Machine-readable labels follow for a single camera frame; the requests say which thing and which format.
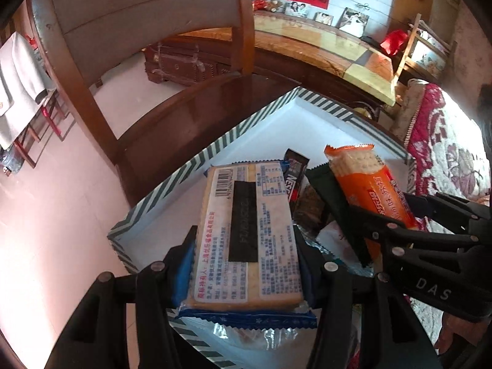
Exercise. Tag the person's right hand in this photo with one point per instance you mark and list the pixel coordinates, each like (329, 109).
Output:
(447, 330)

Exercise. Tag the wooden cabinet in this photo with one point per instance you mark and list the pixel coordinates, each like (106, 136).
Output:
(176, 63)

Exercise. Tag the black coffee sachet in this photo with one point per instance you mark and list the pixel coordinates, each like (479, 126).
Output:
(295, 176)

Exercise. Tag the brown plush bear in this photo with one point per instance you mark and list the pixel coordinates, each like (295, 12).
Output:
(275, 4)

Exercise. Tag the wooden chair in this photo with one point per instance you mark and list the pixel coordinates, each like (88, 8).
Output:
(96, 96)

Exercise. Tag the white snack packet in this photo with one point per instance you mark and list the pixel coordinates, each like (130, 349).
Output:
(338, 244)

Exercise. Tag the red drying rack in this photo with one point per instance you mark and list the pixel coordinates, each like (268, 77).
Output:
(42, 123)

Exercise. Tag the green white striped box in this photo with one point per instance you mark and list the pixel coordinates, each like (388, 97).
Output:
(269, 130)

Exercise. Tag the orange cracker packet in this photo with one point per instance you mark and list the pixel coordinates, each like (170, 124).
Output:
(361, 180)

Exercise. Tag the small photo frame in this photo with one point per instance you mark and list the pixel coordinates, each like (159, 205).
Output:
(324, 18)

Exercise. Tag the white towel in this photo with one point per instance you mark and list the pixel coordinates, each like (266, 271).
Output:
(19, 84)

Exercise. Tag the blue cracker packet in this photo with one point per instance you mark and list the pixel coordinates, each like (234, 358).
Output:
(246, 246)

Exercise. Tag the wide couple photo frame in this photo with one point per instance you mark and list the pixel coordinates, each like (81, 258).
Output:
(298, 9)

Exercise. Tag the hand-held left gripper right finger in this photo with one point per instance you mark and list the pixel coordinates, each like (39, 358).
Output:
(338, 296)

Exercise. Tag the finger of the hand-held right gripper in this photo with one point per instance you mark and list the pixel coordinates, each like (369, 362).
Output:
(384, 232)
(442, 211)

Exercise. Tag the brown snack packet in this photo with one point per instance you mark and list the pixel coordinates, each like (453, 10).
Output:
(307, 207)

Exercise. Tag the red bag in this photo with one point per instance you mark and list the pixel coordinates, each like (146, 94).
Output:
(394, 42)

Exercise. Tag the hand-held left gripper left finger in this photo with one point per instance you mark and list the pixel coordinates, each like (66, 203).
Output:
(188, 261)

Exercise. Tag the large wedding photo frame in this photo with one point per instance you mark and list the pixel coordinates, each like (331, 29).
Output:
(351, 23)

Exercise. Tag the dark green snack packet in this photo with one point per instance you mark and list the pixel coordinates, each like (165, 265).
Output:
(330, 196)

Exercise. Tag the wooden rack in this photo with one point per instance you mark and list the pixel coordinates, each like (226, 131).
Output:
(422, 50)

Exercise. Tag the red white floral fleece blanket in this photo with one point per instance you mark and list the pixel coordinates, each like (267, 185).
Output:
(449, 153)

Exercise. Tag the glass topped wooden table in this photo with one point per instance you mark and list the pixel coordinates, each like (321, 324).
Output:
(326, 50)

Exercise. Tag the red hat plush doll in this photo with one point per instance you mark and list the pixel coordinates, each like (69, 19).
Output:
(260, 0)

